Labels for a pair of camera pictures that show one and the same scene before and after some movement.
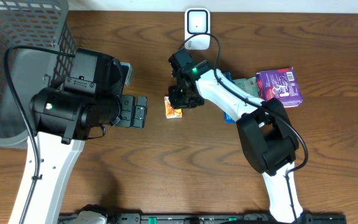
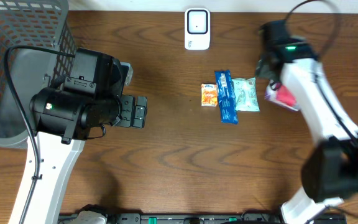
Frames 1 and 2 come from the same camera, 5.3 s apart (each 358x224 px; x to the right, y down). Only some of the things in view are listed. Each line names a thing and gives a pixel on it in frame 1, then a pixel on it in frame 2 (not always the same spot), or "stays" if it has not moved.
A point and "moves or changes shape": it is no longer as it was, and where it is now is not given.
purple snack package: x=279 y=83 moves or changes shape
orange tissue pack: x=170 y=112 moves or changes shape
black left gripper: x=127 y=111 stays
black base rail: x=226 y=218 stays
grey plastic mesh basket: x=39 y=24 stays
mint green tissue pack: x=248 y=85 stays
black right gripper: x=180 y=97 -> x=263 y=69
